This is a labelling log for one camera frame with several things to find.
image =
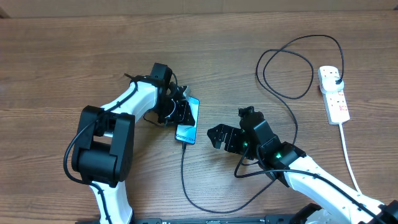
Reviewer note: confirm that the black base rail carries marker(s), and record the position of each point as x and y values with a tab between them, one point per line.
268	219

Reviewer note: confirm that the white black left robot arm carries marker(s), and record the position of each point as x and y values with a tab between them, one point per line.
101	153

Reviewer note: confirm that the white power strip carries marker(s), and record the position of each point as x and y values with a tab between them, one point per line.
335	103

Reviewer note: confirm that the white charger plug adapter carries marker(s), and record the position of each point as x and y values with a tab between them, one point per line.
331	84

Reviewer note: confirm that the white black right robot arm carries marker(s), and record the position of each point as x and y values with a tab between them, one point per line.
333	201

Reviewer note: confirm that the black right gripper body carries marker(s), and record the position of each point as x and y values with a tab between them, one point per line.
239	142

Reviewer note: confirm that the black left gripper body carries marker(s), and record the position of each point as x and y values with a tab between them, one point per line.
167	111

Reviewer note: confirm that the blue Galaxy smartphone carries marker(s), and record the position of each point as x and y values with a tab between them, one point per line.
186	133

